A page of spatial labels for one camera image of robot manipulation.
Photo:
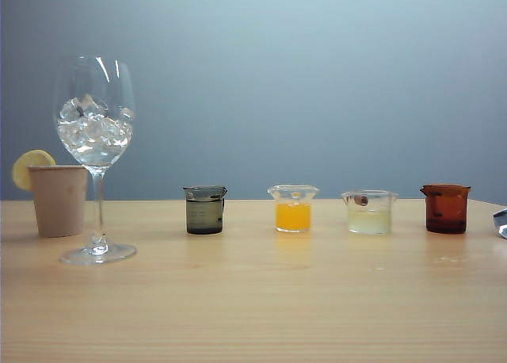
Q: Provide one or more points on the smoky grey measuring cup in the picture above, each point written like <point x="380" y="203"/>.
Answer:
<point x="204" y="216"/>

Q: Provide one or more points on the clear measuring cup orange juice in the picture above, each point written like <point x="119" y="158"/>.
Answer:
<point x="293" y="216"/>

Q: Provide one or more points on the clear measuring cup pale liquid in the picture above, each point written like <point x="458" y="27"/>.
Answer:
<point x="370" y="222"/>

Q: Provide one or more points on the amber brown measuring cup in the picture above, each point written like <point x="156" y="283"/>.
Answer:
<point x="445" y="212"/>

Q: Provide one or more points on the beige paper cup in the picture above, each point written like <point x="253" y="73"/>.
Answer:
<point x="59" y="200"/>

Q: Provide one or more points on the small brown round piece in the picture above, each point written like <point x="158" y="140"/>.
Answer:
<point x="360" y="200"/>

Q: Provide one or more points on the clear ice cube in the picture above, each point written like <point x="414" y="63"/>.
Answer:
<point x="70" y="110"/>
<point x="126" y="113"/>
<point x="89" y="102"/>

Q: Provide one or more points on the clear wine glass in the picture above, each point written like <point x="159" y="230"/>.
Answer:
<point x="99" y="204"/>

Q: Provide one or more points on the yellow lemon slice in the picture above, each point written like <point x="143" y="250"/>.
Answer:
<point x="24" y="169"/>

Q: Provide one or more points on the shiny silver metal object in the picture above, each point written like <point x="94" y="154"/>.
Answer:
<point x="501" y="224"/>

